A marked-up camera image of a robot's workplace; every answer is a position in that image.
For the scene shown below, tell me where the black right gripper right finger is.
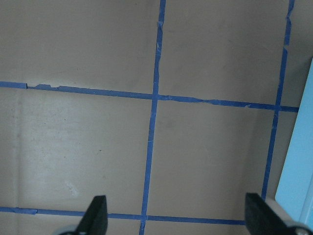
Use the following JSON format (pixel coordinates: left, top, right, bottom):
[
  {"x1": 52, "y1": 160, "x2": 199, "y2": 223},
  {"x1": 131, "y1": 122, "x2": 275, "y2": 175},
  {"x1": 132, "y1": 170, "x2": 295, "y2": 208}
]
[{"x1": 245, "y1": 193, "x2": 297, "y2": 235}]

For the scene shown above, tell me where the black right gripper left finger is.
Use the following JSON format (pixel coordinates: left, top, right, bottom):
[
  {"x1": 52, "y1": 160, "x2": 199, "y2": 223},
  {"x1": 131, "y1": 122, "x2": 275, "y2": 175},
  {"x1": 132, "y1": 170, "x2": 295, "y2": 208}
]
[{"x1": 75, "y1": 195, "x2": 108, "y2": 235}]

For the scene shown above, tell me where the light blue plastic bin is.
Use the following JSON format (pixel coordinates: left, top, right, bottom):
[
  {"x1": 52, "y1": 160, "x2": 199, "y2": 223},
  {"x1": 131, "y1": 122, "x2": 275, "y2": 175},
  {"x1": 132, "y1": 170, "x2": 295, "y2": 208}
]
[{"x1": 275, "y1": 66, "x2": 313, "y2": 228}]

